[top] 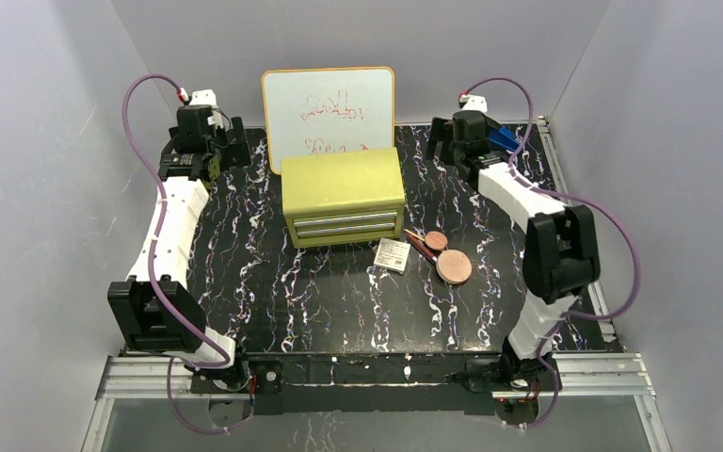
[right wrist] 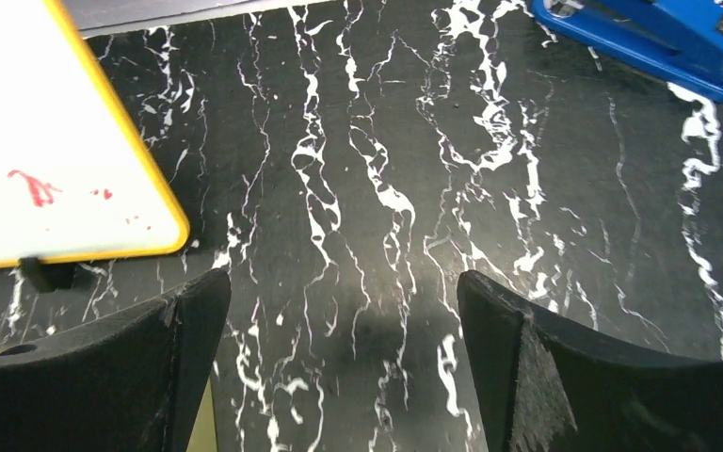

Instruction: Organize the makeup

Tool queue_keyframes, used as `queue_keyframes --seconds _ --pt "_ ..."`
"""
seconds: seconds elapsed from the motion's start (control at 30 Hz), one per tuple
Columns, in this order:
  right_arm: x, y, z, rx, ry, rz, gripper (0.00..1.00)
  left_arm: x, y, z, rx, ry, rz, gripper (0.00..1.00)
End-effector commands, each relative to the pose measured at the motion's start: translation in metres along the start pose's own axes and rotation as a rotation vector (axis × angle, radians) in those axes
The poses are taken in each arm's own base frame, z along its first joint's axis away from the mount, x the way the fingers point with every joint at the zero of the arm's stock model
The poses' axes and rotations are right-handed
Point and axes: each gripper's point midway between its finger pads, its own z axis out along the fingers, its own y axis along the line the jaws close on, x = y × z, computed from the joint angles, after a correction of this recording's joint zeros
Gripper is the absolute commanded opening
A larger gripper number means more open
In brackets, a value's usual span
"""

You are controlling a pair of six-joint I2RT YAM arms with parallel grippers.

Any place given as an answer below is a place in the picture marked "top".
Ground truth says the aluminium rail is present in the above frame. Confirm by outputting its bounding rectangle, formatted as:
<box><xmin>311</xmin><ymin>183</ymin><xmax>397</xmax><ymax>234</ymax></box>
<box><xmin>96</xmin><ymin>352</ymin><xmax>655</xmax><ymax>399</ymax></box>
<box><xmin>537</xmin><ymin>116</ymin><xmax>616</xmax><ymax>351</ymax></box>

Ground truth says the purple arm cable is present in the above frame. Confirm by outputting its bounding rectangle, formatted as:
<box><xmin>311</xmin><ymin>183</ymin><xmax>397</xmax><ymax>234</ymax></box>
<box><xmin>121</xmin><ymin>73</ymin><xmax>235</xmax><ymax>436</ymax></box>
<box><xmin>465</xmin><ymin>77</ymin><xmax>642</xmax><ymax>429</ymax></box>

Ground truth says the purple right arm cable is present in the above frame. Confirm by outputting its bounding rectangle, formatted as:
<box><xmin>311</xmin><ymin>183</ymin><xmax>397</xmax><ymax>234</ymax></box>
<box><xmin>465</xmin><ymin>77</ymin><xmax>642</xmax><ymax>429</ymax></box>

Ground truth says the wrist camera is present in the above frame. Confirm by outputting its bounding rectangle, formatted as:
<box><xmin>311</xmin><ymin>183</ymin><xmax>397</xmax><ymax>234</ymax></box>
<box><xmin>189</xmin><ymin>89</ymin><xmax>225</xmax><ymax>129</ymax></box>
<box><xmin>458</xmin><ymin>93</ymin><xmax>488</xmax><ymax>114</ymax></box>

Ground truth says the green metal drawer chest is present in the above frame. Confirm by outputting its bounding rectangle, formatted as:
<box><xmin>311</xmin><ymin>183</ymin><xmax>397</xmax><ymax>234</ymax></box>
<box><xmin>281</xmin><ymin>147</ymin><xmax>406</xmax><ymax>249</ymax></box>

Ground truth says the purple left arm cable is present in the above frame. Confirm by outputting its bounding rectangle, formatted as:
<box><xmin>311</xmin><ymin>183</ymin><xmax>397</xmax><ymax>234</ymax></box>
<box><xmin>121</xmin><ymin>73</ymin><xmax>235</xmax><ymax>436</ymax></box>

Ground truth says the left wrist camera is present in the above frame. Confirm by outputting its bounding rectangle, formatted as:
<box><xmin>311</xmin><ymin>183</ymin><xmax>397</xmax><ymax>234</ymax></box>
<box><xmin>189</xmin><ymin>89</ymin><xmax>225</xmax><ymax>129</ymax></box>

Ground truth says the small round powder puff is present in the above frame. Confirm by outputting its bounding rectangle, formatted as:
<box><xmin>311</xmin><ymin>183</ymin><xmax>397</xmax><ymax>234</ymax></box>
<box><xmin>424</xmin><ymin>231</ymin><xmax>448</xmax><ymax>251</ymax></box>

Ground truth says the white makeup packet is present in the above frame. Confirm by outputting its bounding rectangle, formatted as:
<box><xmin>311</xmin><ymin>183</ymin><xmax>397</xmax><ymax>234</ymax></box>
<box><xmin>374</xmin><ymin>238</ymin><xmax>411</xmax><ymax>274</ymax></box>

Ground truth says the aluminium right side rail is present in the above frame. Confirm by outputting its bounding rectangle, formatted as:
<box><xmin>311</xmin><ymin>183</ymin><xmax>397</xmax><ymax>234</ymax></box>
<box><xmin>537</xmin><ymin>116</ymin><xmax>616</xmax><ymax>351</ymax></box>

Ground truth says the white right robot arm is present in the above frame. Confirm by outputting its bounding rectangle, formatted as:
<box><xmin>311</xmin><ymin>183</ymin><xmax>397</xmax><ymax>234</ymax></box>
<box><xmin>426</xmin><ymin>110</ymin><xmax>601</xmax><ymax>384</ymax></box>

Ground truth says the large round powder puff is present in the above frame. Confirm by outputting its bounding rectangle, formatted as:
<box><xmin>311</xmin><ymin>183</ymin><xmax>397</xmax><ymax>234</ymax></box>
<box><xmin>436</xmin><ymin>250</ymin><xmax>473</xmax><ymax>285</ymax></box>

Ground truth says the aluminium front rail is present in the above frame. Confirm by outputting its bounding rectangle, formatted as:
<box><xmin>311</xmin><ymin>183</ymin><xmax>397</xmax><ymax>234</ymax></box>
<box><xmin>96</xmin><ymin>352</ymin><xmax>655</xmax><ymax>399</ymax></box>

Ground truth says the blue stapler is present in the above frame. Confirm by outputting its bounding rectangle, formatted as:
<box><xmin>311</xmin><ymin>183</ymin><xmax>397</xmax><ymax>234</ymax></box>
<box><xmin>488</xmin><ymin>125</ymin><xmax>521</xmax><ymax>153</ymax></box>

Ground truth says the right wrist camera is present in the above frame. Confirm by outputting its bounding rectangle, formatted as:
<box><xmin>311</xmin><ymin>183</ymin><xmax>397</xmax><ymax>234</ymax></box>
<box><xmin>458</xmin><ymin>93</ymin><xmax>488</xmax><ymax>114</ymax></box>

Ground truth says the red lip pencil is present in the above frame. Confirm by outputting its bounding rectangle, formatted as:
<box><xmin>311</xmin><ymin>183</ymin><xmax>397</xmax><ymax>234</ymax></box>
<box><xmin>406</xmin><ymin>234</ymin><xmax>438</xmax><ymax>265</ymax></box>

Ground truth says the orange framed whiteboard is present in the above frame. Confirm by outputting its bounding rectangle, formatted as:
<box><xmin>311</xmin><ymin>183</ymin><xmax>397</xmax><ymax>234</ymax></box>
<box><xmin>261</xmin><ymin>66</ymin><xmax>395</xmax><ymax>174</ymax></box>

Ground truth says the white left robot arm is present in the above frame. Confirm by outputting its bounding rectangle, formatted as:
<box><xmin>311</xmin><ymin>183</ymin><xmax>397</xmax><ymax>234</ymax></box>
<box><xmin>107</xmin><ymin>100</ymin><xmax>249</xmax><ymax>370</ymax></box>

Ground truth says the thin wooden stick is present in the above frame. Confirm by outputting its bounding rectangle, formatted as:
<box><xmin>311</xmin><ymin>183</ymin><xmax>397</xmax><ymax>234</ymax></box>
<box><xmin>403</xmin><ymin>228</ymin><xmax>425</xmax><ymax>242</ymax></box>

